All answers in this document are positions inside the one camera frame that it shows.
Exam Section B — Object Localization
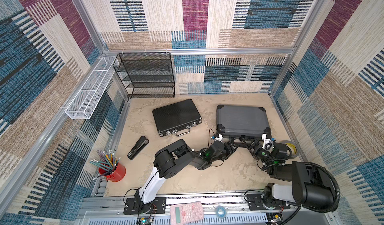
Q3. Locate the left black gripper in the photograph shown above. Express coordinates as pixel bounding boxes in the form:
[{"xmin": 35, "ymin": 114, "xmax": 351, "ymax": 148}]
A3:
[{"xmin": 211, "ymin": 143, "xmax": 241, "ymax": 166}]

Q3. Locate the grey poker case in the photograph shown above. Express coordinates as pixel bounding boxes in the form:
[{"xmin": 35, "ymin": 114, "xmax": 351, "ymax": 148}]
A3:
[{"xmin": 216, "ymin": 105, "xmax": 272, "ymax": 148}]

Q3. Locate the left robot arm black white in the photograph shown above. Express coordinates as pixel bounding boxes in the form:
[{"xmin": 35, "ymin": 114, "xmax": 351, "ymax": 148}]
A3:
[{"xmin": 135, "ymin": 139, "xmax": 237, "ymax": 211}]

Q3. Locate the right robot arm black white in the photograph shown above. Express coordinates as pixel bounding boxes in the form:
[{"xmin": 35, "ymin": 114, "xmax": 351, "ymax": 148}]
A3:
[{"xmin": 241, "ymin": 139, "xmax": 341, "ymax": 213}]

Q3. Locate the black poker case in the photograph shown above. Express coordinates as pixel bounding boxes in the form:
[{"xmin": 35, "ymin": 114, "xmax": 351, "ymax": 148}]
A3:
[{"xmin": 152, "ymin": 99, "xmax": 202, "ymax": 137}]

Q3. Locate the grey yellow tape roll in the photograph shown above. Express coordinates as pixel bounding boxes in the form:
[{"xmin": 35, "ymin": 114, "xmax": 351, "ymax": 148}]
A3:
[{"xmin": 280, "ymin": 140, "xmax": 299, "ymax": 159}]

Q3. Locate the blue tape roll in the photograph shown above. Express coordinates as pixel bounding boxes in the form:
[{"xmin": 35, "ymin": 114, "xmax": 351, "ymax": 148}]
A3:
[{"xmin": 215, "ymin": 206, "xmax": 227, "ymax": 219}]

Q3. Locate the pink calculator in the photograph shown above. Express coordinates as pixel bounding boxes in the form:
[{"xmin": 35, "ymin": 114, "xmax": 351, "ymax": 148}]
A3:
[{"xmin": 170, "ymin": 202, "xmax": 204, "ymax": 225}]

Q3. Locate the black stapler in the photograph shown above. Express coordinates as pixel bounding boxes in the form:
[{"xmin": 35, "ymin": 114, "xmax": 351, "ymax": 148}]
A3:
[{"xmin": 127, "ymin": 136, "xmax": 149, "ymax": 160}]

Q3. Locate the red pencil cup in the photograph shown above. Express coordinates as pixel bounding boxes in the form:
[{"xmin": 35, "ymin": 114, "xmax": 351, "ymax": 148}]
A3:
[{"xmin": 89, "ymin": 150, "xmax": 126, "ymax": 183}]

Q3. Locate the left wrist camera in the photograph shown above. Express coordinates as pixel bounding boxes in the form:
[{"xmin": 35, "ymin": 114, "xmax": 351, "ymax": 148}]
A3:
[{"xmin": 212, "ymin": 134, "xmax": 223, "ymax": 142}]

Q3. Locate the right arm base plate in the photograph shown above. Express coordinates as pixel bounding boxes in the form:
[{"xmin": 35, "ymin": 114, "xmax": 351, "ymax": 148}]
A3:
[{"xmin": 245, "ymin": 193, "xmax": 291, "ymax": 211}]

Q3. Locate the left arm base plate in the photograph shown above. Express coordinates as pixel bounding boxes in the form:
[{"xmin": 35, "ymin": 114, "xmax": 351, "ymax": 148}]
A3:
[{"xmin": 123, "ymin": 197, "xmax": 167, "ymax": 215}]

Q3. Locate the black wire mesh shelf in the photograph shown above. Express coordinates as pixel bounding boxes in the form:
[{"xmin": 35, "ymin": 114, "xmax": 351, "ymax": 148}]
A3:
[{"xmin": 113, "ymin": 52, "xmax": 176, "ymax": 99}]

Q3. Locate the white wire mesh basket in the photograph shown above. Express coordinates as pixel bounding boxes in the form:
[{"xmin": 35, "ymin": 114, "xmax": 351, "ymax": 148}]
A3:
[{"xmin": 65, "ymin": 57, "xmax": 116, "ymax": 120}]

